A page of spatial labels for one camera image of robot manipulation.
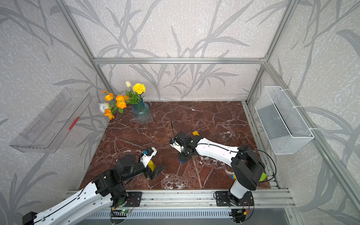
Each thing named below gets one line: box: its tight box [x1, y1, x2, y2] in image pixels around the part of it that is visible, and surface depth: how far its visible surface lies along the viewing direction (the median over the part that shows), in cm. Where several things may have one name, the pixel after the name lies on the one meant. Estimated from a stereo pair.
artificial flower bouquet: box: [98, 80, 146, 121], surface depth 84 cm
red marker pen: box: [68, 116, 81, 131], surface depth 69 cm
